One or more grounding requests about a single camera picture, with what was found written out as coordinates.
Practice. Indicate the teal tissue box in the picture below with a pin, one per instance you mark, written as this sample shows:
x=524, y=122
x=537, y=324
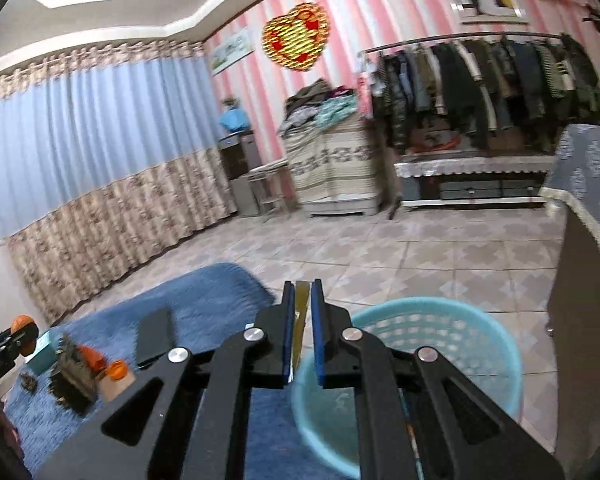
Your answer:
x=42, y=356

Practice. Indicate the grey patterned cloth cover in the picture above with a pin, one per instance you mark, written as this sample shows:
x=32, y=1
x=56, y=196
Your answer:
x=590, y=175

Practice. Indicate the patterned snack packet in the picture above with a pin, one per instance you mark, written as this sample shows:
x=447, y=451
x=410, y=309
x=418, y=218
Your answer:
x=71, y=352

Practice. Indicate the blue and floral curtain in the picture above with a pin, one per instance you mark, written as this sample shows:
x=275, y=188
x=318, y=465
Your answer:
x=105, y=125

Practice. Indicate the dark wall hook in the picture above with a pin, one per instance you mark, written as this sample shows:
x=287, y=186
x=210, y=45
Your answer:
x=599, y=19

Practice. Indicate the pink hanging bag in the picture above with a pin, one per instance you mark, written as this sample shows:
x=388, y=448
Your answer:
x=365, y=90

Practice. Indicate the pile of clothes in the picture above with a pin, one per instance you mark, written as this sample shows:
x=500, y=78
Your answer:
x=320, y=102

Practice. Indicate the red heart wall decoration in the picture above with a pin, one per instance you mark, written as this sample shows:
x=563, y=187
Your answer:
x=295, y=37

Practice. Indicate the low cabinet with lace cloth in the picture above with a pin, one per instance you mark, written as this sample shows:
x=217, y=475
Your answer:
x=475, y=167

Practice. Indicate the metal clothes rack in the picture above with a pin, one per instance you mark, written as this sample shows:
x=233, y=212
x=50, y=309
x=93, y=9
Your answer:
x=430, y=39

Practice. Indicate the whole orange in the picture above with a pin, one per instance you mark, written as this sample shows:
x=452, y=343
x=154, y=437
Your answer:
x=24, y=331

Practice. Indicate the grey water dispenser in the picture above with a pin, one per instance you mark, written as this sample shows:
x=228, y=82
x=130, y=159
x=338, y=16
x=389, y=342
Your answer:
x=242, y=175

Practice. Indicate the orange plastic wrapper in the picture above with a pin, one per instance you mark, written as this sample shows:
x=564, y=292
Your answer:
x=92, y=355

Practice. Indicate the blue cloth bundle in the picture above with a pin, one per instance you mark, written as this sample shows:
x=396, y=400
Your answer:
x=234, y=121

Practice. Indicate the dark wooden cabinet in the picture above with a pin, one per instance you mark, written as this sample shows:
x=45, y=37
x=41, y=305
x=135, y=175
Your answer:
x=580, y=335

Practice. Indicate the black flat case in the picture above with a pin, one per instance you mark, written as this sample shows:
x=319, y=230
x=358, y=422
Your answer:
x=155, y=335

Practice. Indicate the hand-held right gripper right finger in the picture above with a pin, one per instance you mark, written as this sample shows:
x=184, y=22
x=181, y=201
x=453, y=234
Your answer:
x=320, y=340

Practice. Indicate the patterned cloth covered cabinet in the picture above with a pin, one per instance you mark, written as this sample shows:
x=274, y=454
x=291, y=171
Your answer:
x=330, y=170

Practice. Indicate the teal plastic basket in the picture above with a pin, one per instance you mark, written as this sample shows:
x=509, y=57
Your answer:
x=430, y=320

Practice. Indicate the row of hanging clothes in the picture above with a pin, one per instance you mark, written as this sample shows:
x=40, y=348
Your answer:
x=480, y=90

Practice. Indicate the landscape wall picture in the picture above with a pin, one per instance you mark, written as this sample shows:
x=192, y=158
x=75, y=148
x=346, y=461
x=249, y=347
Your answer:
x=231, y=51

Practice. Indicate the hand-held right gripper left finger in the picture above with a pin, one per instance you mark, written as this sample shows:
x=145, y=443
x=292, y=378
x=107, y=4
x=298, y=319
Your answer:
x=289, y=340

